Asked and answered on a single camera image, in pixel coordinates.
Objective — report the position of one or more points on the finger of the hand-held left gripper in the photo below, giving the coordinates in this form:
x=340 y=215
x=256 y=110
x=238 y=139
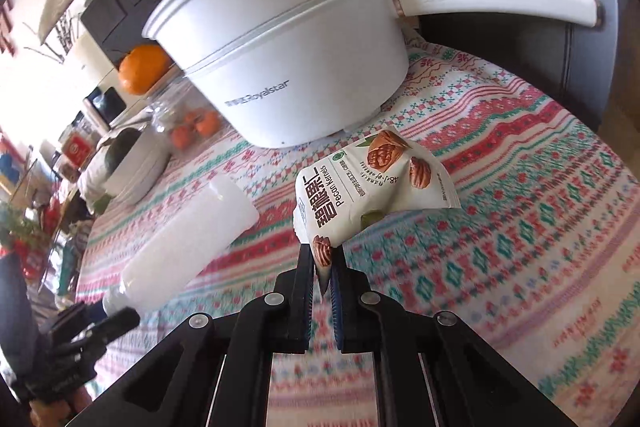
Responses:
x=115 y=322

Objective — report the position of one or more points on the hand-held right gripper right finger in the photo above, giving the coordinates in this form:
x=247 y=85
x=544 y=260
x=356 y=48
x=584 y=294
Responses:
x=336 y=307

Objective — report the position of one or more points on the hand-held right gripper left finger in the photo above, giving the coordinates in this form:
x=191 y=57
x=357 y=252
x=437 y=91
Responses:
x=302 y=307

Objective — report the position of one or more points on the translucent white plastic cup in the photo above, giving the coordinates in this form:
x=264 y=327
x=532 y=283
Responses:
x=190 y=237

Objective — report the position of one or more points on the green and white snack packet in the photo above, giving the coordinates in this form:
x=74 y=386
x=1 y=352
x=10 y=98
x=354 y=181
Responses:
x=350 y=187

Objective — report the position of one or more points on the person's left forearm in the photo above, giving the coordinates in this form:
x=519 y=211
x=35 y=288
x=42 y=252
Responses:
x=15 y=307

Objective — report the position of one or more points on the green plant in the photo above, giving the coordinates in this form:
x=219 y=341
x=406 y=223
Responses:
x=17 y=224

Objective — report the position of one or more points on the white bowl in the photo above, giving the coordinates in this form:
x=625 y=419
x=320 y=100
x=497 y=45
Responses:
x=140 y=172

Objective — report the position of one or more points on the dark green fruit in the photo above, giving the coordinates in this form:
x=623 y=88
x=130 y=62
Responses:
x=120 y=149

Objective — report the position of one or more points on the red tin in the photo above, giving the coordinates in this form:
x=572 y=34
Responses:
x=77 y=149

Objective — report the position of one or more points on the patterned tablecloth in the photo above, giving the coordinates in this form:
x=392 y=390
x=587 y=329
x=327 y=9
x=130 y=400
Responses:
x=500 y=232

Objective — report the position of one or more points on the small orange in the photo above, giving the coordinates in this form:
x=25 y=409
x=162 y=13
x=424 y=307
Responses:
x=190 y=117
x=207 y=123
x=180 y=138

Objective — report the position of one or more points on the white and black appliance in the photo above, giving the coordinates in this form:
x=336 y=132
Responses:
x=102 y=107

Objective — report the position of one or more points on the glass jar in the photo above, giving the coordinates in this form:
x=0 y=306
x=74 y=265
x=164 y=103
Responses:
x=170 y=107

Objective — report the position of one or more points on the white electric pot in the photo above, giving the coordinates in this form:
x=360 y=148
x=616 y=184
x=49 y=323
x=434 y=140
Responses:
x=300 y=57

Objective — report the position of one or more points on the large orange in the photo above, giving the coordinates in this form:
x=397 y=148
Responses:
x=142 y=69

